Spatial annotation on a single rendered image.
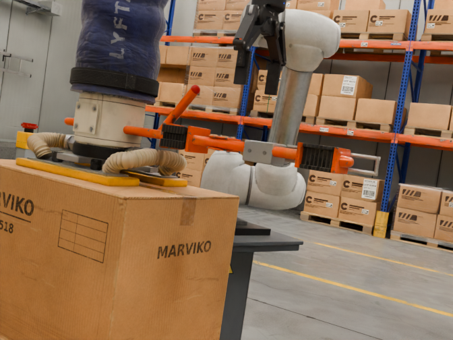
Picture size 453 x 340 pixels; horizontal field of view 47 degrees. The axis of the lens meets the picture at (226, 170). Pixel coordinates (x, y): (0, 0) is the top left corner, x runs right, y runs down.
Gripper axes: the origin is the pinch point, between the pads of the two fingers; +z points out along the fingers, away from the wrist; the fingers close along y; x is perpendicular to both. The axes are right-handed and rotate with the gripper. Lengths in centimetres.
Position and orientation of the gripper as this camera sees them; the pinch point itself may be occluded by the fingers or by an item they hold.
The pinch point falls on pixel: (256, 84)
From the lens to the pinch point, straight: 114.7
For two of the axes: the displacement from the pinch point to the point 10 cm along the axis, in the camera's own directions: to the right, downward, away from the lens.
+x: 8.3, 1.5, -5.4
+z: -1.4, 9.9, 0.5
